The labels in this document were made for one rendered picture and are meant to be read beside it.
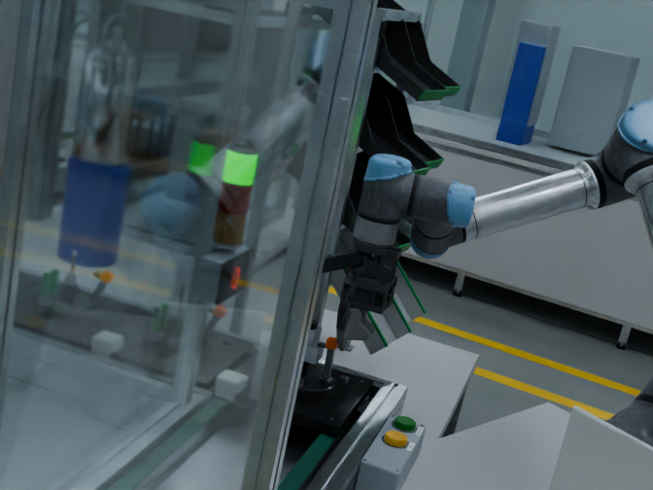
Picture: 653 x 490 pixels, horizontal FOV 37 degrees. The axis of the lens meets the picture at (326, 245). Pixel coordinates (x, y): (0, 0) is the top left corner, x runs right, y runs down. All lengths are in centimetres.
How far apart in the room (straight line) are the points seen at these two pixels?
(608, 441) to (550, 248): 410
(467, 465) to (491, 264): 396
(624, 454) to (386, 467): 39
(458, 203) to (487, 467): 56
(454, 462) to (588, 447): 33
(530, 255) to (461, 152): 73
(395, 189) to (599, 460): 56
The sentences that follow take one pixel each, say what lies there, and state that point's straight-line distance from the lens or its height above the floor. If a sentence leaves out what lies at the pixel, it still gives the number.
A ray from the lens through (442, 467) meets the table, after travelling 191.
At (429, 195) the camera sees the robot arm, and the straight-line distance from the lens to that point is 166.
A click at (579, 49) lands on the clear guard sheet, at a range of 566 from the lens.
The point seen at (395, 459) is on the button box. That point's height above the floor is 96.
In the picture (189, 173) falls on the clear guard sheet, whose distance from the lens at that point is 57.
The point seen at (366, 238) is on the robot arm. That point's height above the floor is 128.
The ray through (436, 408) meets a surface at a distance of 215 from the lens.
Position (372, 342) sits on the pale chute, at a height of 101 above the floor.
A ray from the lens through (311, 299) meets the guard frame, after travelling 87.
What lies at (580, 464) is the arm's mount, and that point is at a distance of 174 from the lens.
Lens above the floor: 171
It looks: 15 degrees down
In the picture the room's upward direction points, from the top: 12 degrees clockwise
